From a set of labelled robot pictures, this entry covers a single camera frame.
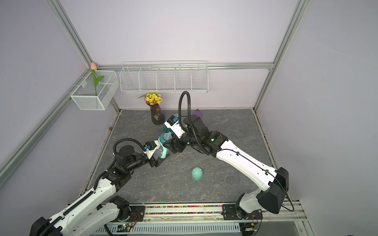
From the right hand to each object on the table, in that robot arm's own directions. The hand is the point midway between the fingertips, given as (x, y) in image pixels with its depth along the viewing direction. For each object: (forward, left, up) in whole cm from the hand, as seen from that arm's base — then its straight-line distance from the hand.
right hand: (167, 139), depth 67 cm
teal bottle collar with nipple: (0, +1, +2) cm, 2 cm away
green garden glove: (+44, +2, -31) cm, 54 cm away
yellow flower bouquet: (+35, +15, -6) cm, 39 cm away
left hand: (0, +3, -9) cm, 9 cm away
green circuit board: (-32, +23, -32) cm, 51 cm away
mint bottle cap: (-7, -14, -26) cm, 30 cm away
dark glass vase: (+35, +14, -20) cm, 43 cm away
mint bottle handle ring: (-7, +1, -2) cm, 7 cm away
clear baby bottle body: (-6, +4, -2) cm, 7 cm away
